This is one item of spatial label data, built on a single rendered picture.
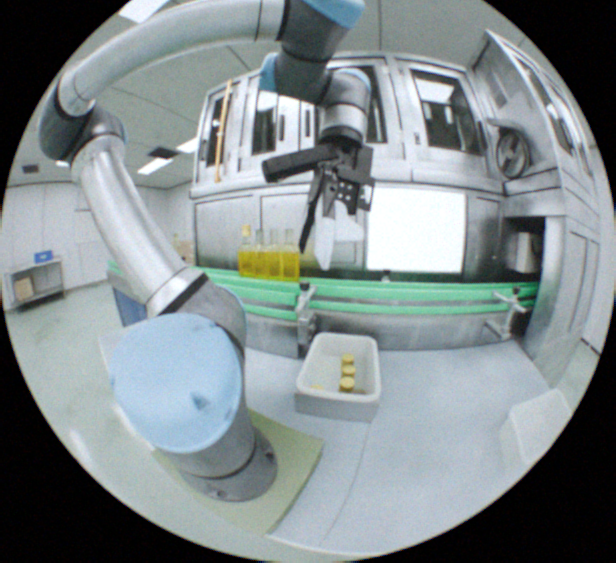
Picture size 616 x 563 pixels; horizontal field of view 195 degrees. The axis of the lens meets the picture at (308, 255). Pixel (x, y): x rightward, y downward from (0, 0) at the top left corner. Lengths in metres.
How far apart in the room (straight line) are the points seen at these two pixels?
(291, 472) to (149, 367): 0.24
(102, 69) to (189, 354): 0.30
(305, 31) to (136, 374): 0.34
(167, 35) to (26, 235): 6.11
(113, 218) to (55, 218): 5.87
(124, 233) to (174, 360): 0.18
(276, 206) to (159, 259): 0.60
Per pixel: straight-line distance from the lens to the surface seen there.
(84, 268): 6.17
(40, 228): 6.17
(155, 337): 0.18
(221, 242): 1.00
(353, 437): 0.44
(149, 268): 0.26
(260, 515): 0.32
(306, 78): 0.31
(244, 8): 0.24
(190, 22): 0.24
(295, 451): 0.34
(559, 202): 0.82
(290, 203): 0.75
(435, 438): 0.49
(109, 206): 0.30
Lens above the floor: 1.14
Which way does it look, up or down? 8 degrees down
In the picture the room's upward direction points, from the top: straight up
